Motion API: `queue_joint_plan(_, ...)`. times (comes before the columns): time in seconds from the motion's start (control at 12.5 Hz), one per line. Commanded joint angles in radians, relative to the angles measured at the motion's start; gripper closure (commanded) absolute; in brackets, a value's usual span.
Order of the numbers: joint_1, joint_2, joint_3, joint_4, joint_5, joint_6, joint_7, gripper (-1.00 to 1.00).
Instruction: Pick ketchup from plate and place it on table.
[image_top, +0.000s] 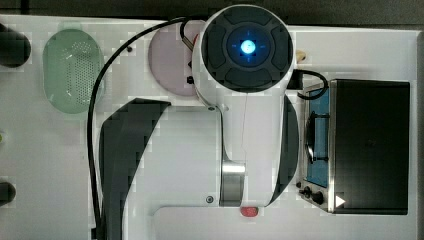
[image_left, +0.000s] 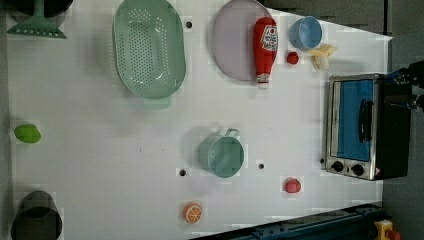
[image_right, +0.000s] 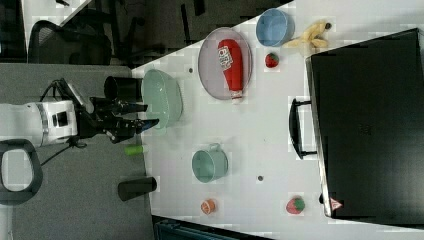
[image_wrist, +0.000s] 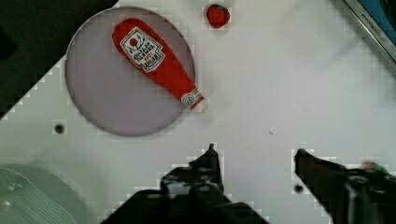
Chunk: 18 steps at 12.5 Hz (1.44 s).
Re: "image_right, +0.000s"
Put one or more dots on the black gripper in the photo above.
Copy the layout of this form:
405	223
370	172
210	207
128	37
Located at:
95	117

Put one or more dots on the red plush ketchup bottle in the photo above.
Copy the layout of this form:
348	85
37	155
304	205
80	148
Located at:
231	62

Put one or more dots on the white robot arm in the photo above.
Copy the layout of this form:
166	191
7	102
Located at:
48	123

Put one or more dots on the grey round plate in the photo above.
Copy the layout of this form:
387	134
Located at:
209	69

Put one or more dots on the black cylinder cup upper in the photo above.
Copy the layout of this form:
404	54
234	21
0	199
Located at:
121	88

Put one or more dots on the black cylinder cup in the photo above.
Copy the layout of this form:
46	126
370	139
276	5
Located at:
134	188
121	88

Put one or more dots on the green plush lime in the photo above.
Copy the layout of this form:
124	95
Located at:
132	150

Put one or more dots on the green colander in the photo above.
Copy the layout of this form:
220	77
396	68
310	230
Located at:
161	93

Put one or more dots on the black cylinder cup lower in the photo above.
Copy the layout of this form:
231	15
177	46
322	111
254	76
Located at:
134	188

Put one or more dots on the black office chair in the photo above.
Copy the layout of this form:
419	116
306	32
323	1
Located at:
82	41

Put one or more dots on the green mug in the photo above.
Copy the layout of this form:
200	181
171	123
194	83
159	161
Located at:
210	164

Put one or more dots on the plush orange slice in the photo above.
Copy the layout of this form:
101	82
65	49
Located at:
208	206

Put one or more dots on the small red plush strawberry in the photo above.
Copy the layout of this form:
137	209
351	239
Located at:
271	60

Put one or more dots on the blue bowl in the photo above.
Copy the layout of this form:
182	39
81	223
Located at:
274	28

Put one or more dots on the red plush strawberry green top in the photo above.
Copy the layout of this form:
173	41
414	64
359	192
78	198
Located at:
295	206

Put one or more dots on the plush banana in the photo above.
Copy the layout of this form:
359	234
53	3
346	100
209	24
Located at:
312	36

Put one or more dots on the black toaster oven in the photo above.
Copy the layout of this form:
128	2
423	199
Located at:
367	103

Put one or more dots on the blue metal frame rail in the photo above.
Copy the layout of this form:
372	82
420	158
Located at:
171	230

